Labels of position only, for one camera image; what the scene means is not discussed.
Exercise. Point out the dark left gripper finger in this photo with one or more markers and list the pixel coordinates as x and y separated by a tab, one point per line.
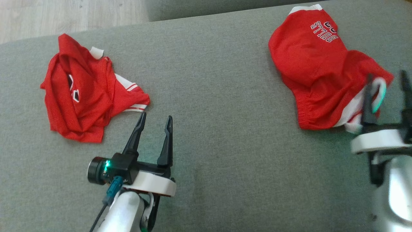
166	148
135	138

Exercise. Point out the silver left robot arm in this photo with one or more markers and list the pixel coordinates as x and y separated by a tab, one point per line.
124	212

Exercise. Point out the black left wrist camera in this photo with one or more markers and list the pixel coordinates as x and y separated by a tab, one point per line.
120	164

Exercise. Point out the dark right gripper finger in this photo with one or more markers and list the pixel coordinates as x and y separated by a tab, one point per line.
368	109
408	109

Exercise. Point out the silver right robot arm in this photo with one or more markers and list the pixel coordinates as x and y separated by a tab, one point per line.
397	193

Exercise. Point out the red basketball shorts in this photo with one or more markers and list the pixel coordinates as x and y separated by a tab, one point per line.
315	71

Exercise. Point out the red basketball jersey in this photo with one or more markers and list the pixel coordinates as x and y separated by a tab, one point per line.
87	106

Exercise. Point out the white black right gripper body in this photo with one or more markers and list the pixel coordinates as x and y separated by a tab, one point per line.
376	141

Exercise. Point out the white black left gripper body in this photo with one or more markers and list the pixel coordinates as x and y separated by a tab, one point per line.
151	183

